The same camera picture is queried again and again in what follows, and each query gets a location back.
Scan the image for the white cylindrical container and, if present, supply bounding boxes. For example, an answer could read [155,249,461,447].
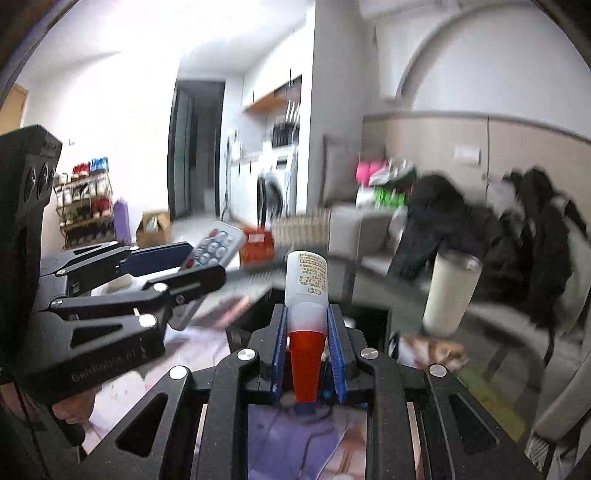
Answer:
[99,275,134,296]

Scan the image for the black coat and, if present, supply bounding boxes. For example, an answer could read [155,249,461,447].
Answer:
[508,167,587,328]

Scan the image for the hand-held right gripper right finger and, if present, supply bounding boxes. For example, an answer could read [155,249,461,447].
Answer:
[325,305,546,480]

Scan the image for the black kitchen appliance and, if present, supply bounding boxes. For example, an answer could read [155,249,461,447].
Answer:
[271,121,296,148]

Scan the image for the grey garment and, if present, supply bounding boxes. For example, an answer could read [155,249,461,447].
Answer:
[554,196,588,324]

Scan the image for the cardboard box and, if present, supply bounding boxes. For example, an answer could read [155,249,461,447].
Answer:
[136,210,174,249]

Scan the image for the white base cabinet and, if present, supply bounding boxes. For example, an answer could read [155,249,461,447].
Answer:
[229,157,264,217]

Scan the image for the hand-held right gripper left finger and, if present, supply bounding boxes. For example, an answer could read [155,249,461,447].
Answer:
[81,304,289,480]

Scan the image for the white wall cabinets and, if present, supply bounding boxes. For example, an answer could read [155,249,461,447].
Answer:
[241,21,315,112]

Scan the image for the person's left hand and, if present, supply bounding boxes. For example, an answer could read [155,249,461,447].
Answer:
[52,391,95,428]

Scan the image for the mop on stand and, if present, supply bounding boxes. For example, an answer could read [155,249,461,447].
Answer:
[221,134,234,220]

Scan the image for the pink plush toy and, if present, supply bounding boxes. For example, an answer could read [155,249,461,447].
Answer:
[355,161,386,185]

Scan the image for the white tube with orange cap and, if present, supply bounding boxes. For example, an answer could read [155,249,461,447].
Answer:
[283,250,329,403]

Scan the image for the purple rolled mat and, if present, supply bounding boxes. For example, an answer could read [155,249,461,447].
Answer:
[113,198,132,245]

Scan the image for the grey sofa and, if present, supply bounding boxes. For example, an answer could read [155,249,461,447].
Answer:
[330,203,591,444]

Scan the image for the black door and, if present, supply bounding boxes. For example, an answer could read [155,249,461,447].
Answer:
[168,80,226,222]

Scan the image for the printed desk mat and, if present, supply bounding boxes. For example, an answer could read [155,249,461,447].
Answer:
[88,295,467,480]

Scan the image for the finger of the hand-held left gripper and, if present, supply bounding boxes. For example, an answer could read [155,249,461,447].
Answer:
[51,264,228,330]
[39,241,194,301]

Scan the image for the grey pillow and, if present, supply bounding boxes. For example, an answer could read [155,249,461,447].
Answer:
[322,134,365,206]

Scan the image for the white washing machine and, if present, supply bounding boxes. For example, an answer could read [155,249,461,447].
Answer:
[256,154,298,227]

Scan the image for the black and white bag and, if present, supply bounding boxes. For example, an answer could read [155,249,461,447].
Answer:
[369,159,419,190]

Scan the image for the white woven basket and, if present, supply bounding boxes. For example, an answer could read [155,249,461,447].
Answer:
[270,208,331,243]

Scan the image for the white tumbler cup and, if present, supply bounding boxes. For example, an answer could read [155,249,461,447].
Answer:
[422,251,484,337]

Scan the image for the red box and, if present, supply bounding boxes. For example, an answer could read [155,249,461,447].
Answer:
[240,226,275,266]

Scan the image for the black storage basket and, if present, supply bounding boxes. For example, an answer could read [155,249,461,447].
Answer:
[225,263,391,365]

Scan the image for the green and white bag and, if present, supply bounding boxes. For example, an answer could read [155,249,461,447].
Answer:
[355,185,407,207]

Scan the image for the white remote control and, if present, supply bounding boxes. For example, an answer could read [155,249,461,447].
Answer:
[168,220,247,330]

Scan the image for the shoe rack with shoes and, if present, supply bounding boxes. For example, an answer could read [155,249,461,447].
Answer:
[53,157,116,250]

